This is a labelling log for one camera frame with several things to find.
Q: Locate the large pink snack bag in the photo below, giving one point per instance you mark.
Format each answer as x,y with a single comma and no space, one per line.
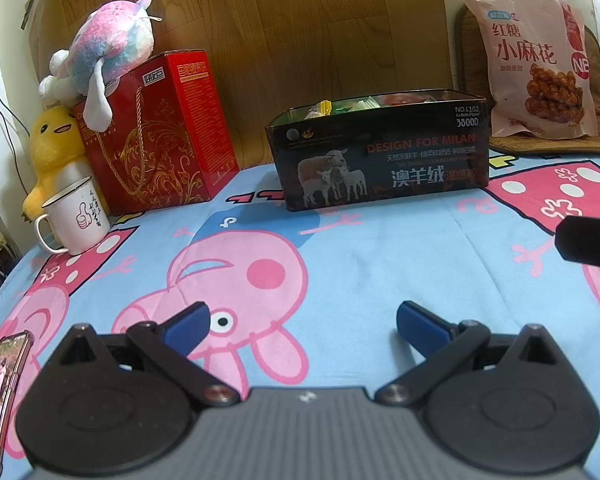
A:
535,60

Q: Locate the cartoon printed bed sheet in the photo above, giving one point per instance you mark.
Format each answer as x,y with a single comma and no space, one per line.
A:
360,260

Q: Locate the light green snack packet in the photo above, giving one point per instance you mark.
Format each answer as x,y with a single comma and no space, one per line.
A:
365,105

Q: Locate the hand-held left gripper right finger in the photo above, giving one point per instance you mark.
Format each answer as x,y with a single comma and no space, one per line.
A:
422,327

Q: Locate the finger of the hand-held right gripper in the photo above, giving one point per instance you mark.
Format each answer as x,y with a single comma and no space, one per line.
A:
590,242

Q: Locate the smartphone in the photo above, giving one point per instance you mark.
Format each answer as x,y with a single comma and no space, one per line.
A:
2,400

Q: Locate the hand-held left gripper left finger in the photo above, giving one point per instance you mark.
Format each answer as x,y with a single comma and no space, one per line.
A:
187,327

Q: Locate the black tin box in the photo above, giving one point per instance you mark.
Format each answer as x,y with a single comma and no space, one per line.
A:
380,160

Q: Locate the wooden headboard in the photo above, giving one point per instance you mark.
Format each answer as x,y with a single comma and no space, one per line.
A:
305,35

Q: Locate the red snack packet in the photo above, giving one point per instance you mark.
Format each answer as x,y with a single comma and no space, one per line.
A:
405,98

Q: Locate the white enamel mug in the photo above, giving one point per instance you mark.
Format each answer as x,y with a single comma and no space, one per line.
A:
77,220

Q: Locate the red gift box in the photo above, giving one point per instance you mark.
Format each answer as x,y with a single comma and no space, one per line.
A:
165,135

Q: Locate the pastel plush toy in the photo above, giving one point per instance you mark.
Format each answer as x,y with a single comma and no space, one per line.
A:
105,50

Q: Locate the yellow duck plush toy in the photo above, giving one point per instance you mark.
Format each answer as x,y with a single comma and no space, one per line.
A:
55,155

